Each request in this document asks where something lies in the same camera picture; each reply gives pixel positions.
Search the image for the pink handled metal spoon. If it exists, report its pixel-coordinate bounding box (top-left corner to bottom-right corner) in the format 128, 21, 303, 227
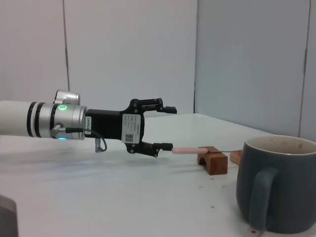
172, 147, 244, 156

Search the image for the dark brown arched wooden block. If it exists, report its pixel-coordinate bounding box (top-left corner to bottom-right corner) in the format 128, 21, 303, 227
197, 146, 228, 175

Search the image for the dark grey ceramic mug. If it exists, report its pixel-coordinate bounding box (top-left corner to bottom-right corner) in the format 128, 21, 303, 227
236, 135, 316, 234

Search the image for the light wooden block red stained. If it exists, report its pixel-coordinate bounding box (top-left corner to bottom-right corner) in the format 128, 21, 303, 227
230, 150, 244, 165

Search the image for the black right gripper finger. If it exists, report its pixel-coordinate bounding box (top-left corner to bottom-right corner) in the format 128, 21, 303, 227
0, 194, 19, 237

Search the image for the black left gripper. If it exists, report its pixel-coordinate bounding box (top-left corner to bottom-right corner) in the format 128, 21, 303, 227
85, 98, 178, 158

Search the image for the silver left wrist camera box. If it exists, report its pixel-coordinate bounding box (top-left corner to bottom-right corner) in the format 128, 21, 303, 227
53, 89, 81, 106

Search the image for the left gripper cable with plug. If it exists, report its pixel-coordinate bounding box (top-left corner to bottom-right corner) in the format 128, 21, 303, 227
50, 124, 107, 153

